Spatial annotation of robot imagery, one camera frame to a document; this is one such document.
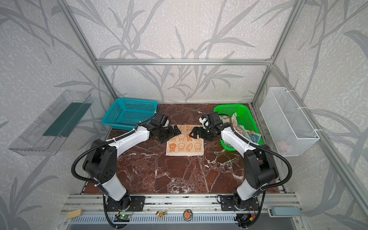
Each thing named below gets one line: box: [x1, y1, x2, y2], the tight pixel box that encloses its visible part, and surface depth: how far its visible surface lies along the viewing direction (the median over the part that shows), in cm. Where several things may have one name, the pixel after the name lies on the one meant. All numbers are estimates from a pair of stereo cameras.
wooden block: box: [67, 208, 83, 220], surface depth 72 cm
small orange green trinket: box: [155, 210, 168, 218], surface depth 72 cm
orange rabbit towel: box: [165, 124, 205, 157], surface depth 96 cm
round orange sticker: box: [183, 208, 194, 222], surface depth 72 cm
